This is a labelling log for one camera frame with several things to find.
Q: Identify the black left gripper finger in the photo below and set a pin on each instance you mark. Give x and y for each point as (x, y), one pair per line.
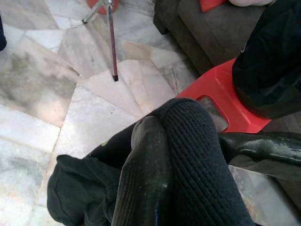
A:
(143, 169)

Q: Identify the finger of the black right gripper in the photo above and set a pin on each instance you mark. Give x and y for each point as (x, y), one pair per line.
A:
(277, 170)
(270, 146)

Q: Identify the black garment with green logo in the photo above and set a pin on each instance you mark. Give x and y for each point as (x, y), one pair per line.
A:
(195, 153)

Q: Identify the red plastic stool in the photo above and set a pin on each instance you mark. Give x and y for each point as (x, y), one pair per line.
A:
(223, 82)

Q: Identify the silver metal clothes rack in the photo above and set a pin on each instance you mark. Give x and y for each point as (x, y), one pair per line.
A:
(113, 47)

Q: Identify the dark grey fabric sofa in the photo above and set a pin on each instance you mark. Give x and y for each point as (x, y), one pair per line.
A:
(207, 35)

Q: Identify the pink cat face cushion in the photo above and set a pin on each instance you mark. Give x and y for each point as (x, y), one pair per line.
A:
(251, 2)

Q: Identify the red cushion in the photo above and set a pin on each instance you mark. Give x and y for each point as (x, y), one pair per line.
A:
(211, 4)

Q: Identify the black shirt small white print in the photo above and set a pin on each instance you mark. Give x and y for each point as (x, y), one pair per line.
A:
(2, 33)

